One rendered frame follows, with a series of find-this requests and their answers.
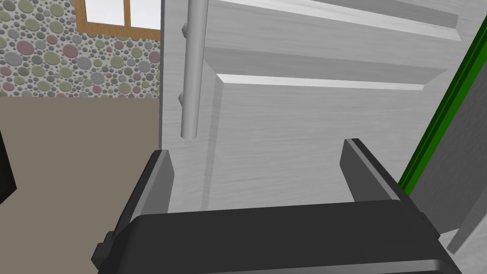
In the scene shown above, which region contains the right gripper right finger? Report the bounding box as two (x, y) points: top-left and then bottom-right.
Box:
(339, 138), (414, 208)

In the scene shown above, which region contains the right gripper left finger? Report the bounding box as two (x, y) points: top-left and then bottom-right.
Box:
(114, 149), (175, 234)

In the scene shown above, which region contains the pale grey panelled door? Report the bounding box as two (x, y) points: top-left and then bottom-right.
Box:
(159, 0), (487, 212)

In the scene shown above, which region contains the wooden framed window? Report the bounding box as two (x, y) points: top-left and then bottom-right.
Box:
(74, 0), (162, 41)

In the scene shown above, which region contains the grey bar door handle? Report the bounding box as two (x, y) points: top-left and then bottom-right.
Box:
(178, 0), (209, 141)

